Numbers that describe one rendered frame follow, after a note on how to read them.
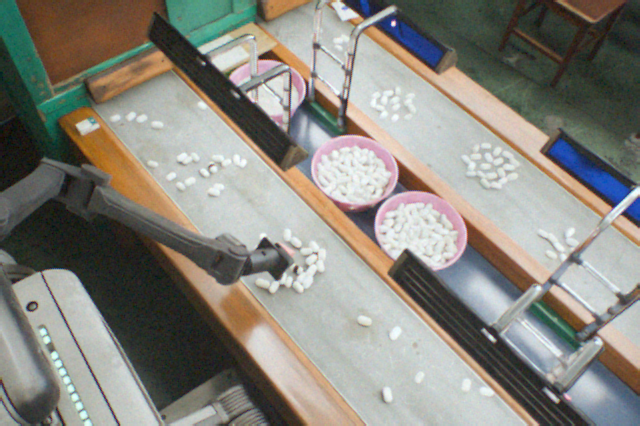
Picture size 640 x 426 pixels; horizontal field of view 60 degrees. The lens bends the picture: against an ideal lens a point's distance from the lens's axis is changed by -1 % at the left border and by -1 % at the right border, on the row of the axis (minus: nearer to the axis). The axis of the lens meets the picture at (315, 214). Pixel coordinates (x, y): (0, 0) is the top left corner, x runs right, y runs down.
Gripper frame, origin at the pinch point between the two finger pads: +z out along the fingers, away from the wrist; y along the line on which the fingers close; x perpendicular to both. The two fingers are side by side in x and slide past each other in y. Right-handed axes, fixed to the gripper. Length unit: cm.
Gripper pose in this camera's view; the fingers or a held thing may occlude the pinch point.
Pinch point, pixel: (291, 254)
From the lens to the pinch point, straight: 148.4
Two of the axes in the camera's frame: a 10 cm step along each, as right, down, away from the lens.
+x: -5.2, 7.5, 4.0
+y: -6.5, -6.5, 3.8
